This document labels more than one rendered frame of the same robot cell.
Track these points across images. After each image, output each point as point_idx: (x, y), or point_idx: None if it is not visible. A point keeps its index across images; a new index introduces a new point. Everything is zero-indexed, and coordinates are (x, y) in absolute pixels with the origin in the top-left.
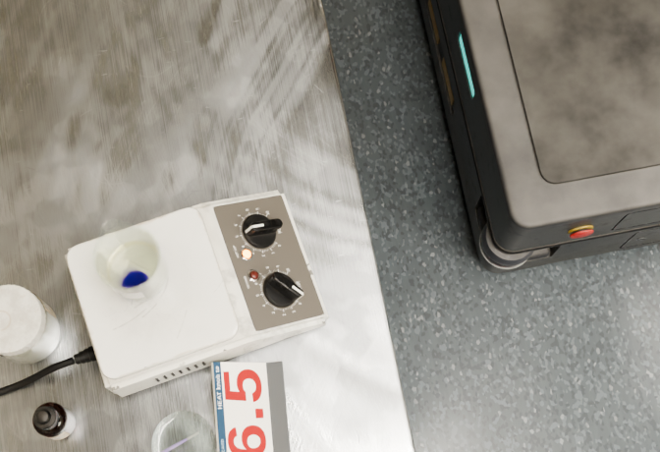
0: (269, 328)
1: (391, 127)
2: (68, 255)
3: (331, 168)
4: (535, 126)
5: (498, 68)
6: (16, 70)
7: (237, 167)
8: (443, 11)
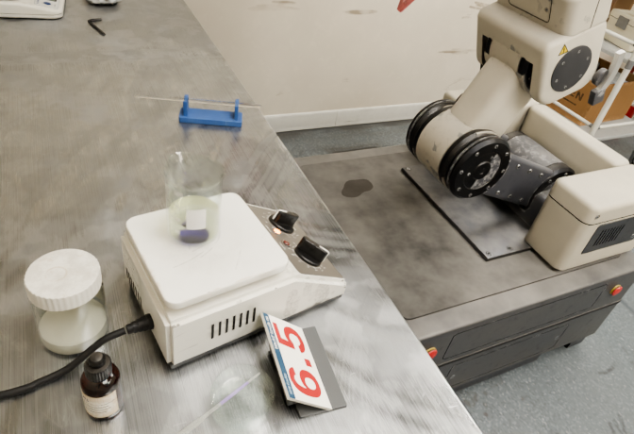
0: (308, 275)
1: None
2: (127, 223)
3: (314, 213)
4: (388, 292)
5: None
6: (75, 175)
7: None
8: None
